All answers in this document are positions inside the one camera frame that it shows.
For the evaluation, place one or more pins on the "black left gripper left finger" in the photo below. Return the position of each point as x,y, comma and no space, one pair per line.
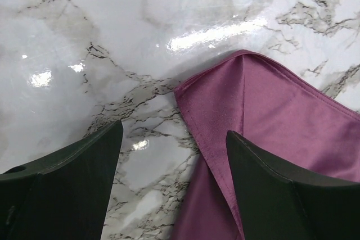
63,195

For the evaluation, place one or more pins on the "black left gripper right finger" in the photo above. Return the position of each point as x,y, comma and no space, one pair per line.
280,200

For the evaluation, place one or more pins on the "purple satin napkin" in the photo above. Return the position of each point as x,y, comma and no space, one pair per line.
273,108

